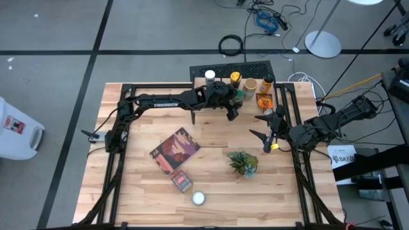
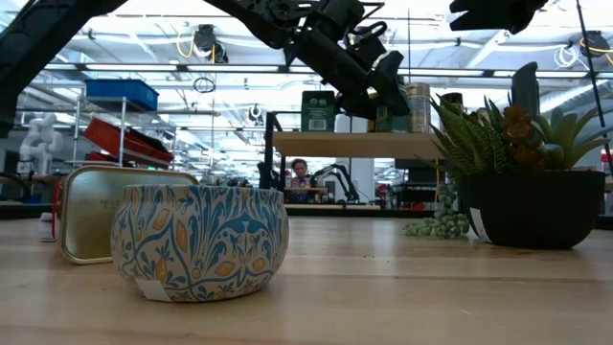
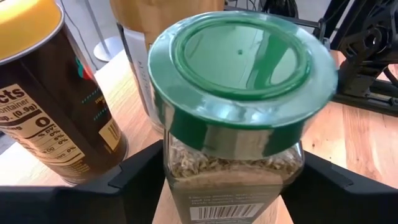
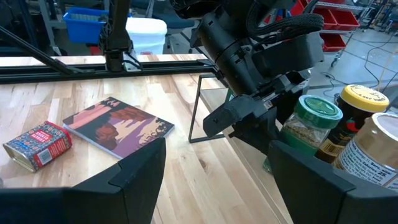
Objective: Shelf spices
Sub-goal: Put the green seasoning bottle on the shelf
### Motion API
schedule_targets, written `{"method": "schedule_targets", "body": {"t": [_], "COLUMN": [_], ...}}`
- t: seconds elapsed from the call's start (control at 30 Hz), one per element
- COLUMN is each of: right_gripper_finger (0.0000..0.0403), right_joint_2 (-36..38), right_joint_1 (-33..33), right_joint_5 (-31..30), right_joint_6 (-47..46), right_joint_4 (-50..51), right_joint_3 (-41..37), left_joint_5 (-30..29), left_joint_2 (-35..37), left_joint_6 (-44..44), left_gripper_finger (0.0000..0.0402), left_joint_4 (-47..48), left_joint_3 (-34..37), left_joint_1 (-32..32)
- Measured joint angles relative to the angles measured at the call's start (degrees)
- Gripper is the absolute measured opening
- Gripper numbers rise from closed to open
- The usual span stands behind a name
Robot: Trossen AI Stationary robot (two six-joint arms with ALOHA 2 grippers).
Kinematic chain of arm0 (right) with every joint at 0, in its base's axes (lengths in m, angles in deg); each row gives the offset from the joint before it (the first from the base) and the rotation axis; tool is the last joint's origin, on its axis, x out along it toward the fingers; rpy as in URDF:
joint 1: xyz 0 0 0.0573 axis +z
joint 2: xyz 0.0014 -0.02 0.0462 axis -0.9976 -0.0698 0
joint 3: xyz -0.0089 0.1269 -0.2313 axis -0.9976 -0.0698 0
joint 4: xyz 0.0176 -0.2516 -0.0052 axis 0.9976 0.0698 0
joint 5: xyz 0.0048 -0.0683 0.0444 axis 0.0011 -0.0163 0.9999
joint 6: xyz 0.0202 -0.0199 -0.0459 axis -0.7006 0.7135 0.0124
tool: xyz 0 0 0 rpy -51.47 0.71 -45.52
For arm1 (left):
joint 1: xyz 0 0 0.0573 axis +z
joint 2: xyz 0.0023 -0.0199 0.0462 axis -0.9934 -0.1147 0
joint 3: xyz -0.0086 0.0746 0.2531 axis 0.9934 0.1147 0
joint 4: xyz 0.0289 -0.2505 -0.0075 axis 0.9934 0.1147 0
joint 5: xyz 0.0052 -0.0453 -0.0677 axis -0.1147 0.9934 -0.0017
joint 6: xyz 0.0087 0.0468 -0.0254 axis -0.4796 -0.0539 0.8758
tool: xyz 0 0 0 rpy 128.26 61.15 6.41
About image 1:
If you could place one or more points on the red clamp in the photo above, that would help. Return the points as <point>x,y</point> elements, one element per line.
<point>350,225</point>

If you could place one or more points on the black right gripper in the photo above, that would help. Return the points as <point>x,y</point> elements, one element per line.
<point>278,127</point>

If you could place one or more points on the silver mounting plate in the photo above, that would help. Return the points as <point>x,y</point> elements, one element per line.
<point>99,136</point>

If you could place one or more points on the orange spice packet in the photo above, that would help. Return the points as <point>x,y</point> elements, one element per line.
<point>264,103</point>

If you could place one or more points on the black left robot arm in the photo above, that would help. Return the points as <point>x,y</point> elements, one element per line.
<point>166,103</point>

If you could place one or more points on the red rectangular tin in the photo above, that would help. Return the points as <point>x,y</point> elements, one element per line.
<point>181,181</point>

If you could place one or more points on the yellow-lid spice jar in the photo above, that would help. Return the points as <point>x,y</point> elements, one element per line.
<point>235,77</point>

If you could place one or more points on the silver round-base stand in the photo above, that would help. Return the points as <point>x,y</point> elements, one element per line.
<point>322,44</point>

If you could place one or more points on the blue patterned candle tin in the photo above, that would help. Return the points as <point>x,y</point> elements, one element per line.
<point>198,198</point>

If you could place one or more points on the silver-lid bagel seasoning jar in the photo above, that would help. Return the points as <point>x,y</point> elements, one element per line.
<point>210,75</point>

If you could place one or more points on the white round lamp head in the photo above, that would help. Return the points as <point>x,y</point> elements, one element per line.
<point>364,1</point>

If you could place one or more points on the white plastic bin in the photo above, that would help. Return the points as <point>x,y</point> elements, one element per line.
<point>16,134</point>

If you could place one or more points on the white printed sign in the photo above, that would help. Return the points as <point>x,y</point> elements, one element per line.
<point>342,156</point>

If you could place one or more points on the yellow tag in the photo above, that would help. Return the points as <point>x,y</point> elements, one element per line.
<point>274,147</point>

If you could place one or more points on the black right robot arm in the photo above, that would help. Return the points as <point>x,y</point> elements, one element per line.
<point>335,119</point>

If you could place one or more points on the wooden shelf with black frame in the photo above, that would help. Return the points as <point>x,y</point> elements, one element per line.
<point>247,111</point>

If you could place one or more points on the black wheeled chair base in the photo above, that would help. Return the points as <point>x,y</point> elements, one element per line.
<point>399,36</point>

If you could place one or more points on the succulent plant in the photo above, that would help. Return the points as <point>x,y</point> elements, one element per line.
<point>244,163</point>

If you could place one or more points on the black crossbar stand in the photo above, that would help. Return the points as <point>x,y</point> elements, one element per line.
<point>370,163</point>

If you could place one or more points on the orange spice bottle black cap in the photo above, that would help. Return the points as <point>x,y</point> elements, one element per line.
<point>266,84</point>

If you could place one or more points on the white power adapter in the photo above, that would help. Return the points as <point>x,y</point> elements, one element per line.
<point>295,50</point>

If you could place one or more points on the dark side desk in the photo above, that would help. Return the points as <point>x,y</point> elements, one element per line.
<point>403,118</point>

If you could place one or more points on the beige-lid round spice jar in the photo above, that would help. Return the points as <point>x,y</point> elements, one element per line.
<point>250,85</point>

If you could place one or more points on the black perforated floor panel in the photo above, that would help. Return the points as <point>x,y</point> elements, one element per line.
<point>252,68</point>

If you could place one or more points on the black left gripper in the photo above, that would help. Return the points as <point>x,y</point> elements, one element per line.
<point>219,96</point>

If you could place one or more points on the black metal table frame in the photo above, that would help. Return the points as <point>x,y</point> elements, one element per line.
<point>159,85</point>

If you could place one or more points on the book with purple landscape cover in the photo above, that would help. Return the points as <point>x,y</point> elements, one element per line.
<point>174,151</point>

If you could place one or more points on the green-lid oregano jar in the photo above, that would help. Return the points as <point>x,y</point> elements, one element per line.
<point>239,95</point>

